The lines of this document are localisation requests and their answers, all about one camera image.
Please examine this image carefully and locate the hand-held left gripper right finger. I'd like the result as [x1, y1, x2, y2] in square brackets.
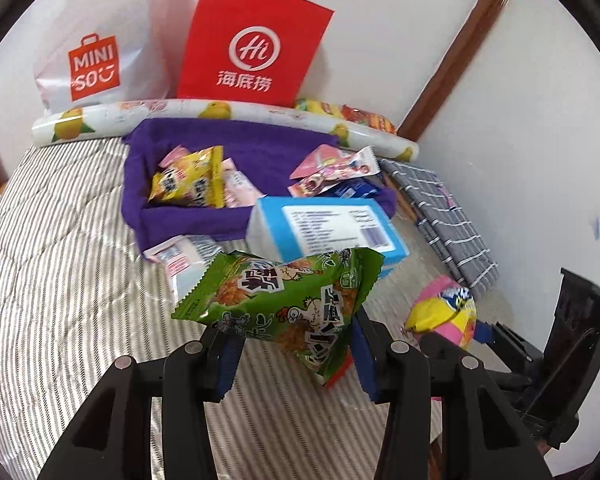
[352, 310, 548, 480]

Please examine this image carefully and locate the brown wooden door frame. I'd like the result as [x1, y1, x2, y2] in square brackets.
[395, 0, 523, 141]

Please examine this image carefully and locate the blue and white tissue box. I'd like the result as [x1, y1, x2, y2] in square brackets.
[246, 196, 410, 281]

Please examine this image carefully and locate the striped grey quilt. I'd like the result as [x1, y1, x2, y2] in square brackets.
[0, 137, 511, 480]

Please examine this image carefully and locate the pale pink snack packet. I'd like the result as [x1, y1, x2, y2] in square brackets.
[222, 157, 268, 209]

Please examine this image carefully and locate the lemon print paper roll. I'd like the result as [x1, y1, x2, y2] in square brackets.
[31, 99, 421, 163]

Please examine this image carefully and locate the pink purple snack packet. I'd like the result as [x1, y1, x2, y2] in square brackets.
[289, 144, 381, 181]

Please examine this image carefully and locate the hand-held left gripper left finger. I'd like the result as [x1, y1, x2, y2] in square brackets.
[45, 325, 243, 480]

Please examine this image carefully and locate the red paper bag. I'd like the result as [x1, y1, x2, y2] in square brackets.
[176, 0, 336, 108]

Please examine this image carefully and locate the blue snack packet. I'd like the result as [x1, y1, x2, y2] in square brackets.
[325, 177, 381, 201]

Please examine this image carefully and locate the pink red small packet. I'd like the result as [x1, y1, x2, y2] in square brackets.
[287, 172, 333, 198]

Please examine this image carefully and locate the pink yellow snack packet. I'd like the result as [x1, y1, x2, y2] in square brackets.
[404, 275, 479, 350]

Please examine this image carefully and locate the yellow red snack packet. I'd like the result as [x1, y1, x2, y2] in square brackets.
[294, 98, 348, 121]

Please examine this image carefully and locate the purple fabric basket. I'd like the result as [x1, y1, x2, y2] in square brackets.
[122, 117, 398, 256]

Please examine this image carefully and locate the white pink wrapped packet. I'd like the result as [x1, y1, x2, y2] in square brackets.
[142, 234, 226, 278]
[170, 260, 216, 307]

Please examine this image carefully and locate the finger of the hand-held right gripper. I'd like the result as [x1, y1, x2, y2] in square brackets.
[472, 321, 547, 368]
[417, 332, 465, 361]

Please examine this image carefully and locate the orange snack packet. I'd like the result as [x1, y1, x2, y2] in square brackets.
[340, 105, 398, 135]

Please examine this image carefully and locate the white plastic shopping bag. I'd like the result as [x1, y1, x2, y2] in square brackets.
[32, 0, 173, 113]

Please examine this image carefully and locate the grey checked folded cloth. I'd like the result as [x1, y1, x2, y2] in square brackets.
[380, 159, 501, 291]

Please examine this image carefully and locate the green snack packet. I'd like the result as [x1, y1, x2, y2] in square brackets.
[171, 246, 385, 388]

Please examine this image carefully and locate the yellow black snack packet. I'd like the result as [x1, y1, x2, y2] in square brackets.
[148, 146, 226, 209]

